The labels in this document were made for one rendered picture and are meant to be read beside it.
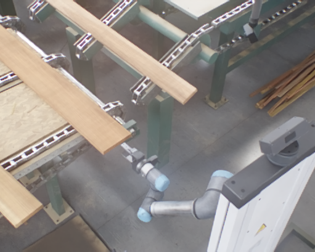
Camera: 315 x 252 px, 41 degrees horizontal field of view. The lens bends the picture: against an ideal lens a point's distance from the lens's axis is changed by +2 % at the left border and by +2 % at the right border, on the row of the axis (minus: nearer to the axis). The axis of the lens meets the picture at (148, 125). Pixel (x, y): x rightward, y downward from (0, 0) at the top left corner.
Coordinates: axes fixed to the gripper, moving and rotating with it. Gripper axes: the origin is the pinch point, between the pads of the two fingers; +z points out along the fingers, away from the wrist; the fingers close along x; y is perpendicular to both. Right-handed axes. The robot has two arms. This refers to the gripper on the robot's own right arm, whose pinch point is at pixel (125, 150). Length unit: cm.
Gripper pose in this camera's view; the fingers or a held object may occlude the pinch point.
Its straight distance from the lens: 225.2
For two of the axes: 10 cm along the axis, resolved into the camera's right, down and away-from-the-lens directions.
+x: -0.1, 6.8, 7.3
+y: -7.3, 4.9, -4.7
